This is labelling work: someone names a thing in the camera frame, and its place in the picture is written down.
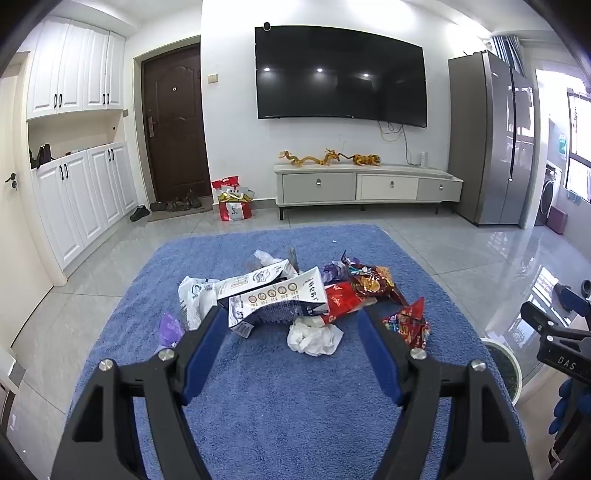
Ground red triangular snack packet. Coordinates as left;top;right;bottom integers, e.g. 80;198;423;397
382;297;431;352

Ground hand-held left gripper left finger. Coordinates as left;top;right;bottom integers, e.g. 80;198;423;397
51;304;228;480

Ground white interior door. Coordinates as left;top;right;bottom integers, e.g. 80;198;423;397
0;76;55;324

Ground dark handbag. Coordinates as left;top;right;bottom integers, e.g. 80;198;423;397
30;144;55;169

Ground blue striped curtain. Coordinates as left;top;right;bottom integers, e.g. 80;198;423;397
492;36;525;75

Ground golden dragon figurine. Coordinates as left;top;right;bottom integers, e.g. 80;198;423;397
278;148;346;168

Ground dark brown entrance door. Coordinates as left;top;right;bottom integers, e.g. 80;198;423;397
141;45;208;206

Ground grey double door refrigerator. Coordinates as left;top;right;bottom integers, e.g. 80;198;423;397
448;50;536;230

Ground white milk carton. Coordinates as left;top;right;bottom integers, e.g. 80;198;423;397
228;267;329;337
216;259;301;302

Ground white round trash bin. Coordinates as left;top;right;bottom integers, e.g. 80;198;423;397
480;338;525;407

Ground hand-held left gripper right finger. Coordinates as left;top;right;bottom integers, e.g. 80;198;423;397
356;305;541;480

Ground blue shaggy rug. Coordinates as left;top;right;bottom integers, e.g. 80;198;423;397
65;224;527;480

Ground white base cabinet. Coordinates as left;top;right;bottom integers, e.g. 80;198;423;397
31;141;139;278

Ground red white shopping bag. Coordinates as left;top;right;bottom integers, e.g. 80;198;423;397
218;187;256;222

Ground bright window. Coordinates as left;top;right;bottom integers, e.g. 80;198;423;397
566;90;591;204

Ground brown doormat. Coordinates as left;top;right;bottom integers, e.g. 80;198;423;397
147;203;213;223

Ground grey washing machine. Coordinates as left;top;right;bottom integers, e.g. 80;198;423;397
536;162;561;227

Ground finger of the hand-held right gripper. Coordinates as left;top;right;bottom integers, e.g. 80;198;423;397
521;301;563;334

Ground white wall cabinet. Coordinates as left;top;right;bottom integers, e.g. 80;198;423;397
27;16;126;121

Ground purple box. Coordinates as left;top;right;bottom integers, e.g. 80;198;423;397
546;206;568;234

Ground red paper bag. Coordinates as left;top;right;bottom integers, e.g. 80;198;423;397
211;175;242;204

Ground black television cables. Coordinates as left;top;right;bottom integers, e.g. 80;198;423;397
379;121;411;163

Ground dark red snack packet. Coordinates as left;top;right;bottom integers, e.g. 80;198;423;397
342;253;408;306

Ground white plastic bag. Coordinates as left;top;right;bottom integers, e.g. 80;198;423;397
178;276;221;331

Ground person's right hand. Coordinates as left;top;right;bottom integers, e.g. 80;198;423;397
549;378;578;437

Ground purple wrapper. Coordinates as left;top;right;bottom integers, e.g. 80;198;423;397
322;261;348;283
158;311;186;352

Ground red white snack packet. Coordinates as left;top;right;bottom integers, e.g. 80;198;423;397
320;282;378;326

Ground white tissue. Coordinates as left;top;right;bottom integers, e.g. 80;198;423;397
287;318;344;357

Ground black wall television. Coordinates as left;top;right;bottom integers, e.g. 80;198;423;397
255;25;428;128

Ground grey white television stand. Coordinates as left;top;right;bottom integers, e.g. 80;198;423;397
274;162;464;220

